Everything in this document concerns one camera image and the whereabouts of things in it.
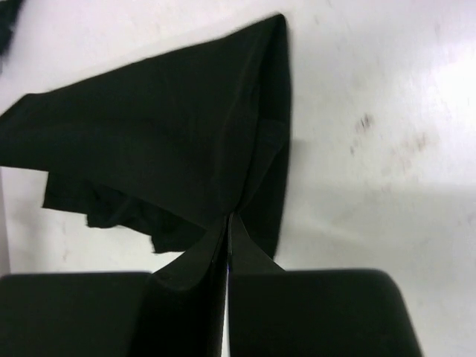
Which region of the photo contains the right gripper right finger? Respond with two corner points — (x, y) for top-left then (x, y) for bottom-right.
(228, 215), (422, 356)

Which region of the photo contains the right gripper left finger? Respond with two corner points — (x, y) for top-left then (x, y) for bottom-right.
(126, 217), (228, 356)

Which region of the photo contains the black tank top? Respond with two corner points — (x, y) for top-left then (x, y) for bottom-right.
(1, 14), (292, 256)

